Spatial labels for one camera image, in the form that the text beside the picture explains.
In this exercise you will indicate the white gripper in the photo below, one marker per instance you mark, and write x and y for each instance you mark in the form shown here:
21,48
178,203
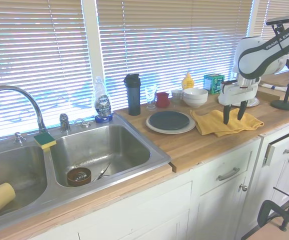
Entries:
237,93

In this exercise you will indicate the yellow terry towel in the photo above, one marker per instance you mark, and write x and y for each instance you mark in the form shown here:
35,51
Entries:
209,122

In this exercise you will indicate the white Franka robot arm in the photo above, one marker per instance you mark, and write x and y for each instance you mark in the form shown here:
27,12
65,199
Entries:
254,55

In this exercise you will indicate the white rimmed plate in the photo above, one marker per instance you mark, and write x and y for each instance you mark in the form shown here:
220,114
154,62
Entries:
254,102

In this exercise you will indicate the dark plate on white plate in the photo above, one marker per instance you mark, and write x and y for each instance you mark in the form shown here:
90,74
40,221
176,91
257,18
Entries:
174,131

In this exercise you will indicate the dark blue plate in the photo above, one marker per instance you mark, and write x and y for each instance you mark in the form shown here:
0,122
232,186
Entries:
169,120

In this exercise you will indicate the green cardboard box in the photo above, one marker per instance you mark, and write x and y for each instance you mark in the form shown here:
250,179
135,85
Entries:
213,83

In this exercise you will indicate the wooden tray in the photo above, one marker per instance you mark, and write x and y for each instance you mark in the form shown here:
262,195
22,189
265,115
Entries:
269,94

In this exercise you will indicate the white bowl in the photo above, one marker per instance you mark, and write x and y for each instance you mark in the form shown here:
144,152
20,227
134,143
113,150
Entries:
195,94
194,105

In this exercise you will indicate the white rolled napkin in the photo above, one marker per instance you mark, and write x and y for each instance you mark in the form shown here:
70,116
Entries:
267,86

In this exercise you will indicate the yellow mustard bottle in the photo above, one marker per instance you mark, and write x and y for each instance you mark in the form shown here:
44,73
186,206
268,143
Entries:
187,82

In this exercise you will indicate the white ajar cabinet drawer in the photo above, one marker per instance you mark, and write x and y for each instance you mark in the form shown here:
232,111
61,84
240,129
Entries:
284,142

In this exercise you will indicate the red cup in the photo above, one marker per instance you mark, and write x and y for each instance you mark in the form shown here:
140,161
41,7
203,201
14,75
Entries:
162,100

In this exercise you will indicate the brushed metal cabinet knob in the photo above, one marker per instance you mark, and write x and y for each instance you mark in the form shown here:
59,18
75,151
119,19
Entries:
243,187

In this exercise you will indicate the clear footed drinking glass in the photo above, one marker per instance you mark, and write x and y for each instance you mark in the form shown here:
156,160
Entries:
150,96

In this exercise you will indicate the white horizontal window blind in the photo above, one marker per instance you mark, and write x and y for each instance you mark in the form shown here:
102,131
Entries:
262,15
34,50
172,37

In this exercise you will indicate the black shaker bottle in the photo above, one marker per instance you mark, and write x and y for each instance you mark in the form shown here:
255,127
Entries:
134,100

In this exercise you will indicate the dark metal table clamp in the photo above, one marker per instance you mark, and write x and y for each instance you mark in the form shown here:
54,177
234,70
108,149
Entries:
264,212

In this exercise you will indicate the white kitchen base cabinet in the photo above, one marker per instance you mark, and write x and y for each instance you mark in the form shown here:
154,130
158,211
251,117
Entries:
159,212

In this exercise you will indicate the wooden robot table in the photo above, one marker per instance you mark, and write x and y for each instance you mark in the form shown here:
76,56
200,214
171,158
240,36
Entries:
272,232

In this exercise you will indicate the clear dish soap bottle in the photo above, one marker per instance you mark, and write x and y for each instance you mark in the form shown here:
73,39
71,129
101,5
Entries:
103,105

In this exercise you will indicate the stainless steel double sink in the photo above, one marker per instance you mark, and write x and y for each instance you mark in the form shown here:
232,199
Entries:
97,145

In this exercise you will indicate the brown bowl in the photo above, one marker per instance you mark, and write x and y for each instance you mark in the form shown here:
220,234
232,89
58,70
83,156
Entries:
72,180

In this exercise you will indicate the yellow green sponge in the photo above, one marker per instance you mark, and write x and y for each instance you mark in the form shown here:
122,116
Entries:
44,140

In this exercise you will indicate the chrome gooseneck faucet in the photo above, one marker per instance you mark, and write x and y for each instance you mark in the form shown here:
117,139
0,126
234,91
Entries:
32,100

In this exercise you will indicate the chrome sink knob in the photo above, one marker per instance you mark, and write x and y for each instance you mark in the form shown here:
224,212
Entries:
18,138

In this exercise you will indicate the black round-base camera stand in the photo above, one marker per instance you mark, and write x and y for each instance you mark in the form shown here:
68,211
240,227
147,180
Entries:
284,105

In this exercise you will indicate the grey stereo camera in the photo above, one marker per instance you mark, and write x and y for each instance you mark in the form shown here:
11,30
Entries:
279,20

